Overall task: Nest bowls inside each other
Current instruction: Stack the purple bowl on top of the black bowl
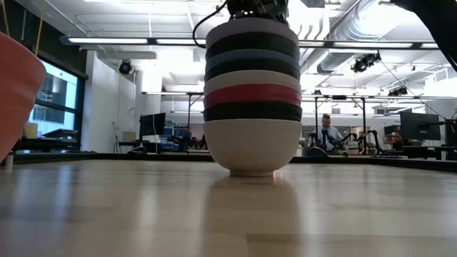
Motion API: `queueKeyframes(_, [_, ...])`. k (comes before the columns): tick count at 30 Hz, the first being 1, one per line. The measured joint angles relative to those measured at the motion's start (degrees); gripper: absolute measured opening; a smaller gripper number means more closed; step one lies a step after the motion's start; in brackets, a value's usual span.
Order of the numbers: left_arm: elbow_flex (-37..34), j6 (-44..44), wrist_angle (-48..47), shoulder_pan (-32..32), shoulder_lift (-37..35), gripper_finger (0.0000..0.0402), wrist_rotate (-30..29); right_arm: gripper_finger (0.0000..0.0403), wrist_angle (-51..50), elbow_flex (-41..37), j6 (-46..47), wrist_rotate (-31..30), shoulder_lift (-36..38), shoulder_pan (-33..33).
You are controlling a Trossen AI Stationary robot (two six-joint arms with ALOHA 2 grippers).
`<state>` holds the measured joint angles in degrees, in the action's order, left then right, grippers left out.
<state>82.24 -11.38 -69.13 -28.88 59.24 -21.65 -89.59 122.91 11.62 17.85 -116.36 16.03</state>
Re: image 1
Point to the lavender bowl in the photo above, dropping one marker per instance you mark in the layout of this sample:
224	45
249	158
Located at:
251	25

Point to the black bowl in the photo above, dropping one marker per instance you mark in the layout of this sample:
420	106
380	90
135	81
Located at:
251	111
251	41
251	65

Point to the white bowl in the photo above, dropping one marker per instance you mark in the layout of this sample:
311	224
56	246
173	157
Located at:
251	146
251	78

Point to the magenta bowl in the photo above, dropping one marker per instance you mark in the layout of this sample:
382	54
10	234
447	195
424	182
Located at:
251	94

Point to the red bowl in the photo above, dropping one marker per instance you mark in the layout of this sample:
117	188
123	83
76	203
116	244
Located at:
18	96

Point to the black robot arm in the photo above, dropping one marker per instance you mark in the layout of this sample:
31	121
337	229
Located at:
372	137
324	141

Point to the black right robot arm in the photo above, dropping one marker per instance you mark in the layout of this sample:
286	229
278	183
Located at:
439	21

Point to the black metal gantry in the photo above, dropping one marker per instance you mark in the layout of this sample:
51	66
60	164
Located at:
189	110
363	114

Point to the person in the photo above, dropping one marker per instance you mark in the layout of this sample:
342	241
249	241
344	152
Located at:
397	140
326	137

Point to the long ceiling light bar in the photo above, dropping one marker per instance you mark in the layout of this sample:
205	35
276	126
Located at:
107	40

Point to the black computer monitor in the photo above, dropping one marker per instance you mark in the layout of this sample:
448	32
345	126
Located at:
419	126
153	124

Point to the cardboard box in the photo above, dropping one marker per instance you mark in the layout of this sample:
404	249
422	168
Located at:
129	136

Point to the black desk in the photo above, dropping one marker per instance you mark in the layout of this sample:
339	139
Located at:
46	143
425	150

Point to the yellow container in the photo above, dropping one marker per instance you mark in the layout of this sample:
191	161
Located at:
31	130

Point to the silver ventilation duct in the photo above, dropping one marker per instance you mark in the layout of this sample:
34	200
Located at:
342	32

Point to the black ceiling camera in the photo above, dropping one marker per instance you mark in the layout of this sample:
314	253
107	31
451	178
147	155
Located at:
398	91
365	62
125	67

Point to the white cylinder post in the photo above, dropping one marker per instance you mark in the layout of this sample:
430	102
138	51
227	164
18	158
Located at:
8	161

